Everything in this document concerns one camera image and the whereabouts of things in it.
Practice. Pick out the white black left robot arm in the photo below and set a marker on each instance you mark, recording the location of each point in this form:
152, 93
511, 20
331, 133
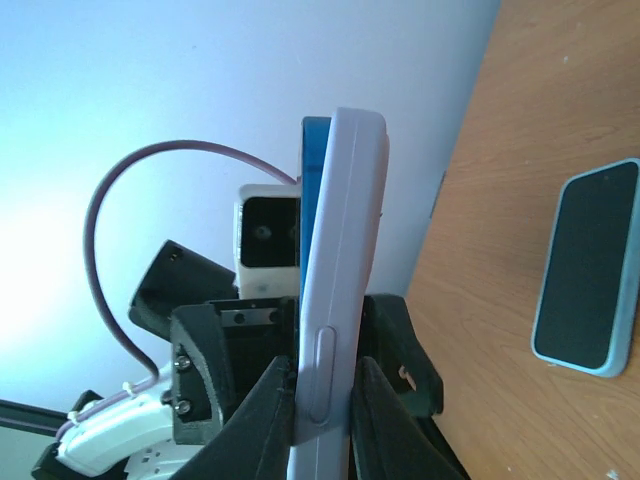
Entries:
130, 434

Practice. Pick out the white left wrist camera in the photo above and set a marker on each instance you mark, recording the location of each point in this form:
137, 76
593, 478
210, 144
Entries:
266, 240

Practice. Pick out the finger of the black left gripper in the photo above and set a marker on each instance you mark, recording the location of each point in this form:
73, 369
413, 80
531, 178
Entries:
387, 335

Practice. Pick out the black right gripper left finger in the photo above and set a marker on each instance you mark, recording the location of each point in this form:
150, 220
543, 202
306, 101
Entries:
255, 443

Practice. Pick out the black smartphone dark blue edge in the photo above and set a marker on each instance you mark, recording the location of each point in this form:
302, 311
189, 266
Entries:
315, 134

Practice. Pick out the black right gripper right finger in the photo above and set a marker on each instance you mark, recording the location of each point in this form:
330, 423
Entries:
387, 442

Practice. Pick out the light blue phone case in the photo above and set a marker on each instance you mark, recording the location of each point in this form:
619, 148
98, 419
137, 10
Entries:
625, 320

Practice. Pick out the lavender phone case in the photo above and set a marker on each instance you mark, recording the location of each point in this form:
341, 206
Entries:
340, 261

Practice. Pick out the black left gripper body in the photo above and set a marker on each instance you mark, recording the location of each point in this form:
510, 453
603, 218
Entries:
220, 349

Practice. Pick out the black aluminium frame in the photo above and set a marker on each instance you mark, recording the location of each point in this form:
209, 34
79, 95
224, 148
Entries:
30, 419

